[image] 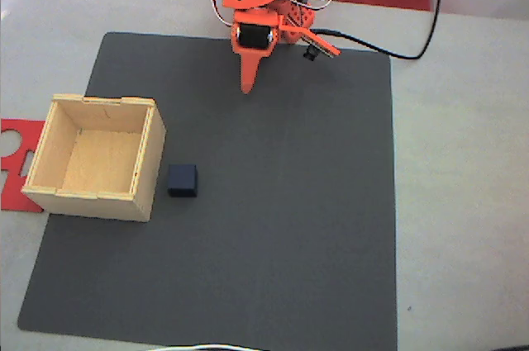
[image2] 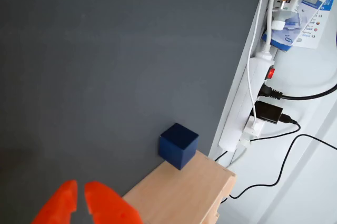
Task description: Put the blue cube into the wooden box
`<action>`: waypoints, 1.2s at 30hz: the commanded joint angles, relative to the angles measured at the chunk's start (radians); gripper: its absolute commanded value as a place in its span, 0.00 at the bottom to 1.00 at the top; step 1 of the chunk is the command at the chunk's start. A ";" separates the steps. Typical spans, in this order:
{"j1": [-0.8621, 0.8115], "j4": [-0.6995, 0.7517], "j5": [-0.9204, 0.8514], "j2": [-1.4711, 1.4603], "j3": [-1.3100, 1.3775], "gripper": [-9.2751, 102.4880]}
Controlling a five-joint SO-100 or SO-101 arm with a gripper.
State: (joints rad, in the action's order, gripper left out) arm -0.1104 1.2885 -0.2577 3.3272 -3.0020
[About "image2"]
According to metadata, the black plug with thick cable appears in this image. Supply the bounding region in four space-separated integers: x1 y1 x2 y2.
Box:
259 83 337 101

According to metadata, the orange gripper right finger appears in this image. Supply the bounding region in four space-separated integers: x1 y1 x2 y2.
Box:
84 181 144 224

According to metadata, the thin black cable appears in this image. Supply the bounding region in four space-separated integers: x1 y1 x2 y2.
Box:
220 134 337 204
214 114 301 162

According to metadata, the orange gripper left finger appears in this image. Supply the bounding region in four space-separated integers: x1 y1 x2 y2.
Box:
31 180 78 224

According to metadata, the dark grey mat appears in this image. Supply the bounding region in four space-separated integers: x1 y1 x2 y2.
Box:
0 0 268 224

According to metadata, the blue and white carton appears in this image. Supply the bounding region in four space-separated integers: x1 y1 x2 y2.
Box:
261 0 333 52

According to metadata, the black usb charger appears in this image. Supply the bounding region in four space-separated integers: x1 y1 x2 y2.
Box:
250 100 284 125

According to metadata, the thin white cable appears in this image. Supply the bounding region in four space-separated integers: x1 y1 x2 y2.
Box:
246 0 272 130

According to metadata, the white power strip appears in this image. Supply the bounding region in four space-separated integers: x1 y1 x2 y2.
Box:
218 51 276 153

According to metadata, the blue cube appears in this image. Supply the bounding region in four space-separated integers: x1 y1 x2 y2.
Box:
158 122 200 171

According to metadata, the white plug with thick cable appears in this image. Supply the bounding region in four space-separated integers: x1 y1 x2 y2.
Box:
254 0 280 62

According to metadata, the white printed leaflet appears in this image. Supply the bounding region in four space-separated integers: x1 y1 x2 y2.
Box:
292 0 337 50

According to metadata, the white usb adapter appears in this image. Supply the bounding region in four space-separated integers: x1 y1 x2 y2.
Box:
243 116 265 138

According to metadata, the open wooden box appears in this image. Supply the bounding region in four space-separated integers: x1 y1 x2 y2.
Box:
122 149 237 224

